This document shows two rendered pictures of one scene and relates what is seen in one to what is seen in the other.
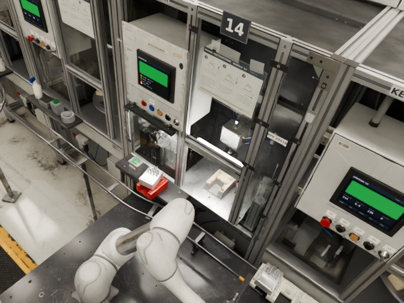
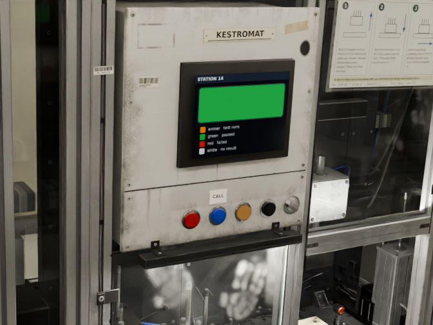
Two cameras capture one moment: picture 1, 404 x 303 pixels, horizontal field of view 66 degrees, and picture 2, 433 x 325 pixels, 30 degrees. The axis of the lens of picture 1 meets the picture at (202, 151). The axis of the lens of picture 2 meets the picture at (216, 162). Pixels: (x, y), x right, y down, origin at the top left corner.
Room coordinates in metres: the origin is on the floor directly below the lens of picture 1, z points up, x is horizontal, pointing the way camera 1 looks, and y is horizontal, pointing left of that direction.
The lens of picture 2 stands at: (0.67, 1.66, 1.96)
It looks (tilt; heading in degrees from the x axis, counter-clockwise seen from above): 16 degrees down; 298
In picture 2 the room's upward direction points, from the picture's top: 3 degrees clockwise
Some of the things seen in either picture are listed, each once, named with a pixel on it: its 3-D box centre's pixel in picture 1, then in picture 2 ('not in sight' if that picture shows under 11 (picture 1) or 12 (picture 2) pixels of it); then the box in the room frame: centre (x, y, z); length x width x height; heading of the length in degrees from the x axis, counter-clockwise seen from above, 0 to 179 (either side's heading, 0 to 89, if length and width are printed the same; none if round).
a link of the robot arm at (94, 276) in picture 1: (92, 279); not in sight; (0.64, 0.45, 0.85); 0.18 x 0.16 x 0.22; 163
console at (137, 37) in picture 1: (168, 71); (195, 115); (1.47, 0.24, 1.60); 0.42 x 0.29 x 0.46; 58
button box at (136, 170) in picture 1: (137, 166); not in sight; (1.33, 0.40, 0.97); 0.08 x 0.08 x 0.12; 58
